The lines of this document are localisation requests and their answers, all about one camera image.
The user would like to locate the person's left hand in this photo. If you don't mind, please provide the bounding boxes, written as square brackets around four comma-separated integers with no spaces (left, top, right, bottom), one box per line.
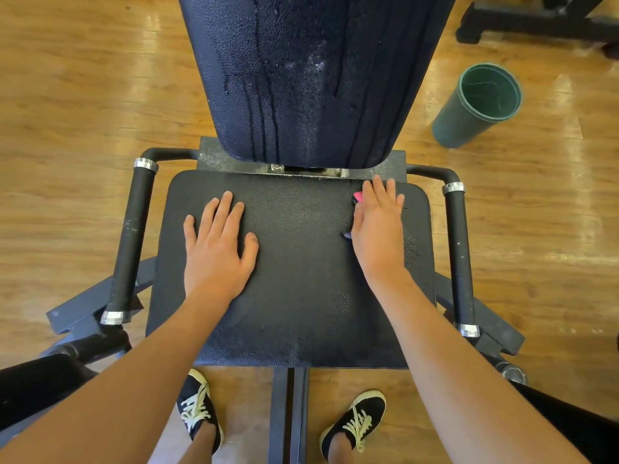
[182,191,260,310]

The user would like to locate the person's right hand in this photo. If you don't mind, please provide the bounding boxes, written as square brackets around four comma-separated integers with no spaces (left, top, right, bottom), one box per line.
[350,175,408,291]

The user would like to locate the person's right forearm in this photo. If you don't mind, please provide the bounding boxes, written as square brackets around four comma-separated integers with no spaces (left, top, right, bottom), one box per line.
[368,270,591,464]

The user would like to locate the person's left forearm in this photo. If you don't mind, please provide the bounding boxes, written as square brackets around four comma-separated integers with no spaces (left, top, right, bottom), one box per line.
[0,295,233,464]

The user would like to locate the person's left black shoe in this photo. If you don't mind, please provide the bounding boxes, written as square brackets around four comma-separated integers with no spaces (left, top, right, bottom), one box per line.
[176,368,224,454]

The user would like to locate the person's black shoe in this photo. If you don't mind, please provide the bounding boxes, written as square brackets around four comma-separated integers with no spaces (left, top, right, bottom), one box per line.
[176,368,224,454]
[319,389,388,460]

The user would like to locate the person's right black shoe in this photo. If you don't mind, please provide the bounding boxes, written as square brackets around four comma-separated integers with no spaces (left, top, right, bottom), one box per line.
[319,389,388,460]

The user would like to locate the person's left leg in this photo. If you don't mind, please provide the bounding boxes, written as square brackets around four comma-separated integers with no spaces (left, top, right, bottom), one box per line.
[179,425,219,464]

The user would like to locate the person's leg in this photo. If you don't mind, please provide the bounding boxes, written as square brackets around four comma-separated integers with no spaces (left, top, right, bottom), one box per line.
[327,440,359,464]
[179,425,219,464]

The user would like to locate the person's right leg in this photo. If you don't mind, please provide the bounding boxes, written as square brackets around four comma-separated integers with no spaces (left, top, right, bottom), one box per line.
[327,440,359,464]

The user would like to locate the dark green plastic bucket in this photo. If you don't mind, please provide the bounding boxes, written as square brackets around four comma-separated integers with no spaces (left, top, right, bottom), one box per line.
[431,63,524,150]

